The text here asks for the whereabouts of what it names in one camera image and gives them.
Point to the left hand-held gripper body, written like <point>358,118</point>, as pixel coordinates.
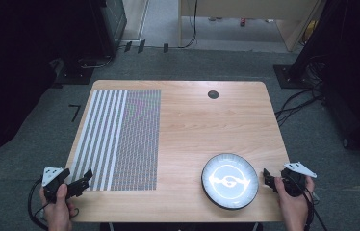
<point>53,183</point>

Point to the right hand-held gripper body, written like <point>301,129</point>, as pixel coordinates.
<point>295,179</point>

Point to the person's right hand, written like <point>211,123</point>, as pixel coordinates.
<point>292,208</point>

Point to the person's left hand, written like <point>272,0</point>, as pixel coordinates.
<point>60,211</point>

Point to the white plate with black rim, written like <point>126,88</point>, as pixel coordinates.
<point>230,181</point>

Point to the grey striped placemat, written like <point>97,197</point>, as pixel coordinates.
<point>120,141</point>

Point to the black stand base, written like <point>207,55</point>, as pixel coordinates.
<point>288,77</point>

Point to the yellow object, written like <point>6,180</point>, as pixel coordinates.
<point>311,30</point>

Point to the black cabinet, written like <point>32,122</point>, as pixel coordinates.
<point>112,22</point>

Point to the small red object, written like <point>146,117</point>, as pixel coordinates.
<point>243,22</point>

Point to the light wooden desk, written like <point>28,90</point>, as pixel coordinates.
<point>252,8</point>

